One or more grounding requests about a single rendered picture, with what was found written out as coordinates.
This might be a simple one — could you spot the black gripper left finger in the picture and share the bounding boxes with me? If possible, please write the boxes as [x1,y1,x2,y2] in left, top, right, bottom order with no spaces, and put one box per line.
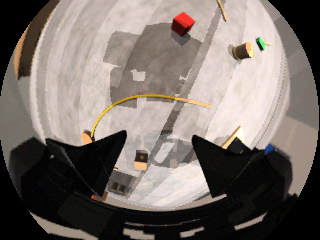
[44,131,127,197]

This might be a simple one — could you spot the tan round wooden button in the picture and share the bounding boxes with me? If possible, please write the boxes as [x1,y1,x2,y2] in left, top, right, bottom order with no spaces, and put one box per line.
[81,131,95,144]

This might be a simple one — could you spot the tan wooden cylinder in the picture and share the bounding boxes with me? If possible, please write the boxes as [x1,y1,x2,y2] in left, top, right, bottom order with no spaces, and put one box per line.
[232,41,255,61]

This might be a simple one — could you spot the small green block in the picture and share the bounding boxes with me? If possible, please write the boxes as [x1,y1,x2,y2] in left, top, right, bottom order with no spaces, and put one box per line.
[256,36,265,51]

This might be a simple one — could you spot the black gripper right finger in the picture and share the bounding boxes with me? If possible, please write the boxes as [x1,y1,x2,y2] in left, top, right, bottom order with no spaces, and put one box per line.
[191,135,265,199]

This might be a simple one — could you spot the red cube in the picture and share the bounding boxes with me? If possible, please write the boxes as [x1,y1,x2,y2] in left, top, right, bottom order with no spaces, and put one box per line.
[171,12,195,37]

